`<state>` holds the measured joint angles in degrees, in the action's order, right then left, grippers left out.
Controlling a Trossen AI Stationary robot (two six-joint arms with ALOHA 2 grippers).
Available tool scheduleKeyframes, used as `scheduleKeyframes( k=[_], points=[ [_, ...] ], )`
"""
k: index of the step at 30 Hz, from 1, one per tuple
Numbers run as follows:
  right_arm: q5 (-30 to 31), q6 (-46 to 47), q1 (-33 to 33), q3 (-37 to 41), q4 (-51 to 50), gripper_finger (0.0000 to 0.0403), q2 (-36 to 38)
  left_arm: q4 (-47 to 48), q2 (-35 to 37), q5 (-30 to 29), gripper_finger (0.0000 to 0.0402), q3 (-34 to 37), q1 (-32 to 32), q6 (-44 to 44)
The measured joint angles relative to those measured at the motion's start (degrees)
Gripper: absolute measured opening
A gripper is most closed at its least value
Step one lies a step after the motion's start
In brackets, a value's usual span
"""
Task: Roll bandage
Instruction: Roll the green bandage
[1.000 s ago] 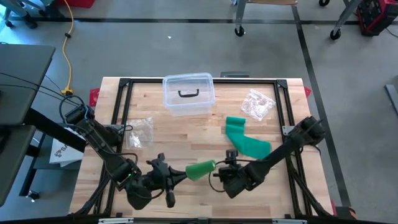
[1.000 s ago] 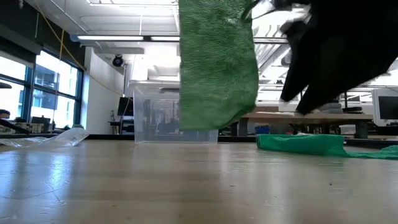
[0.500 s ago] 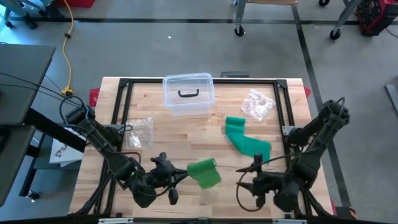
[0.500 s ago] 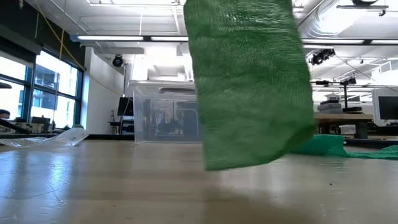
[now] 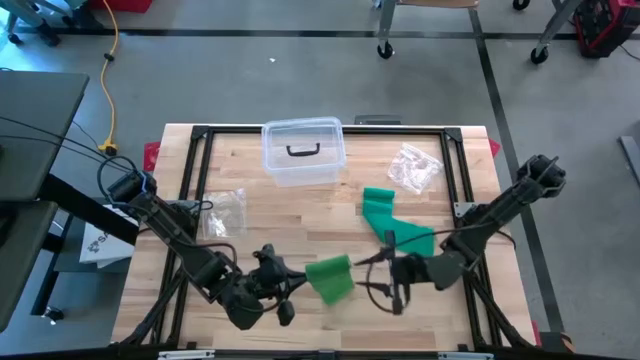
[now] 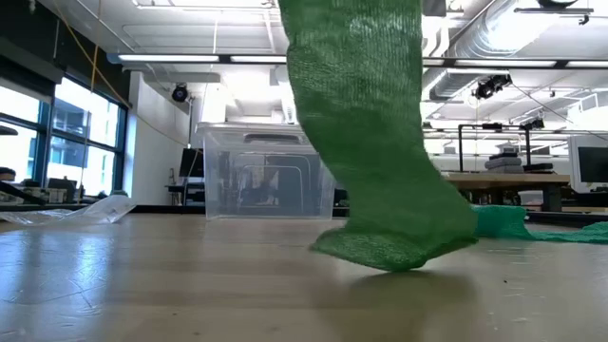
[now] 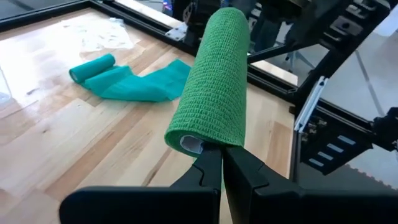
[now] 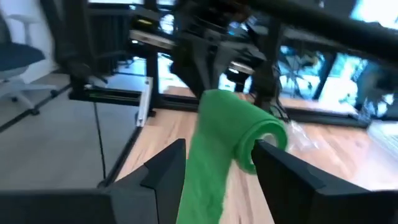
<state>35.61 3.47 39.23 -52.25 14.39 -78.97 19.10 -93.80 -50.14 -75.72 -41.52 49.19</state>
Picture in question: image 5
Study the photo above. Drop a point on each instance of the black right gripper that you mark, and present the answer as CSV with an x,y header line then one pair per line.
x,y
410,272

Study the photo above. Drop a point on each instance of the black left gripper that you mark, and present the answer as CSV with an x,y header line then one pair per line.
x,y
272,280

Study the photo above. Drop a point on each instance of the dark green elastic bandage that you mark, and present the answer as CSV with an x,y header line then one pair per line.
x,y
330,280

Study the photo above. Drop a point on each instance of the teal elastic bandage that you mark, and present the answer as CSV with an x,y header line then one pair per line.
x,y
395,230

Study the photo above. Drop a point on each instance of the clear plastic bag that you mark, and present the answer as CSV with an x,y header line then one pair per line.
x,y
412,167
225,212

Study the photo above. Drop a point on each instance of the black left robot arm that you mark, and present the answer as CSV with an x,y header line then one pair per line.
x,y
170,225

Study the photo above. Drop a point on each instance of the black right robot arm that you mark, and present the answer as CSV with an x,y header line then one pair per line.
x,y
500,210

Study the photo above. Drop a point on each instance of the silver mounting plate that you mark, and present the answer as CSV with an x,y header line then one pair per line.
x,y
190,204
462,208

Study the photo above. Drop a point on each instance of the clear plastic storage box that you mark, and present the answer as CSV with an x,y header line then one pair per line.
x,y
280,172

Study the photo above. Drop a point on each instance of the crumpled clear plastic bag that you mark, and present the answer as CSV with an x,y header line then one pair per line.
x,y
412,167

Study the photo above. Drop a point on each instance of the red tag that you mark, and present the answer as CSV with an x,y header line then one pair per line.
x,y
151,156
494,148

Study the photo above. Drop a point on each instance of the white printed cardboard sign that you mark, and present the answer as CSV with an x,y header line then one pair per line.
x,y
102,250

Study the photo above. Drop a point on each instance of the grey cart leg with caster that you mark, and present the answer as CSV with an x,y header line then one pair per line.
x,y
385,50
539,55

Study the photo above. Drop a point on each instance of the black desk support beam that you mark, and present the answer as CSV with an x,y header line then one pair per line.
x,y
75,200

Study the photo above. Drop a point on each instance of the small black caster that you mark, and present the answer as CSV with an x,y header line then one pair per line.
x,y
54,314

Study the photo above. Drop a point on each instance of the grey metal bar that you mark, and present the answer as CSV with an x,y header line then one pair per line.
x,y
631,155

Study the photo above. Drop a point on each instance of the dark grey desk top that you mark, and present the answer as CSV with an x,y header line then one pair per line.
x,y
35,125
20,240

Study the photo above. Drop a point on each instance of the black caster wheel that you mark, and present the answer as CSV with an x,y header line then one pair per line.
x,y
520,4

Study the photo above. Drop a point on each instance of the red plastic bin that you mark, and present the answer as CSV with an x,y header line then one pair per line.
x,y
125,5

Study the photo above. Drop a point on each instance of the red and black crate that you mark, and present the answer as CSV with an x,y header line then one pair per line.
x,y
605,25

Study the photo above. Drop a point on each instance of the black office chair base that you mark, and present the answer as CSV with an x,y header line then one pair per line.
x,y
47,36

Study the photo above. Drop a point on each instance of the silver edge bracket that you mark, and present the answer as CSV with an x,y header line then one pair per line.
x,y
185,355
465,356

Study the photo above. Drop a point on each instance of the grey metal bracket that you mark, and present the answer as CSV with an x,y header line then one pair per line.
x,y
377,120

